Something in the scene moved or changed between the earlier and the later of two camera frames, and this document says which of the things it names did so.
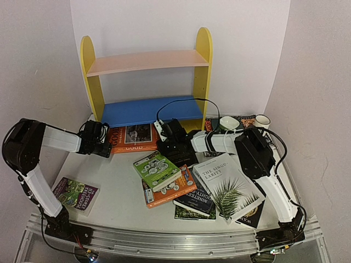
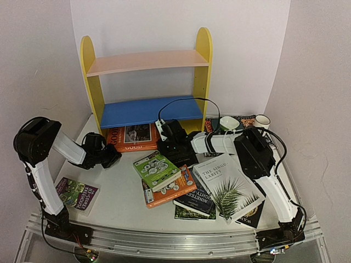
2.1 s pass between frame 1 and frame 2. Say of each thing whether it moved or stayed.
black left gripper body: moved
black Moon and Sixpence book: stayed
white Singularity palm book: stayed
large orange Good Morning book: stayed
